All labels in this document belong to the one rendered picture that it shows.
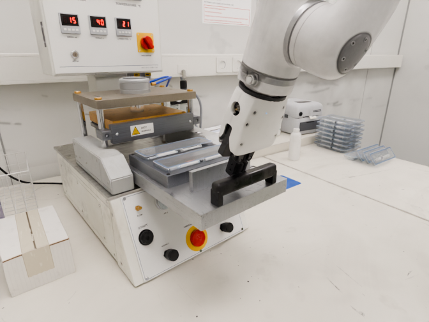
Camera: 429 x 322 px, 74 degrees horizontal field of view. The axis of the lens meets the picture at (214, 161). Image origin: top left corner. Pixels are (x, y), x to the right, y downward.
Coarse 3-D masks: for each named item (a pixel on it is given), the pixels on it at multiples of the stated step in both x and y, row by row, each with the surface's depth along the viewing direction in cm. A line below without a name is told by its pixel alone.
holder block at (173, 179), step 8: (216, 144) 71; (184, 152) 65; (136, 160) 61; (144, 160) 60; (152, 160) 60; (216, 160) 60; (136, 168) 62; (144, 168) 59; (152, 168) 56; (184, 168) 56; (192, 168) 56; (152, 176) 57; (160, 176) 54; (168, 176) 52; (176, 176) 53; (184, 176) 55; (168, 184) 53; (176, 184) 54
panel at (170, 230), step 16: (144, 192) 63; (128, 208) 60; (144, 208) 62; (128, 224) 60; (144, 224) 62; (160, 224) 64; (176, 224) 66; (240, 224) 77; (160, 240) 63; (176, 240) 66; (208, 240) 71; (224, 240) 73; (144, 256) 61; (160, 256) 63; (192, 256) 67; (144, 272) 60; (160, 272) 62
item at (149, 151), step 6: (192, 138) 73; (198, 138) 73; (204, 138) 73; (168, 144) 68; (174, 144) 68; (180, 144) 68; (186, 144) 68; (192, 144) 68; (138, 150) 63; (144, 150) 63; (150, 150) 63; (156, 150) 63; (162, 150) 63; (168, 150) 63; (144, 156) 60
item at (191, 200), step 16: (224, 160) 56; (144, 176) 58; (192, 176) 50; (208, 176) 53; (224, 176) 56; (160, 192) 53; (176, 192) 51; (192, 192) 51; (208, 192) 51; (240, 192) 51; (256, 192) 52; (272, 192) 55; (176, 208) 50; (192, 208) 46; (208, 208) 46; (224, 208) 47; (240, 208) 50; (192, 224) 47; (208, 224) 46
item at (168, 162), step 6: (198, 150) 63; (204, 150) 63; (210, 150) 63; (216, 150) 63; (174, 156) 60; (180, 156) 60; (186, 156) 60; (192, 156) 60; (198, 156) 60; (204, 156) 60; (210, 156) 60; (156, 162) 56; (162, 162) 56; (168, 162) 56; (174, 162) 56; (180, 162) 56; (186, 162) 56
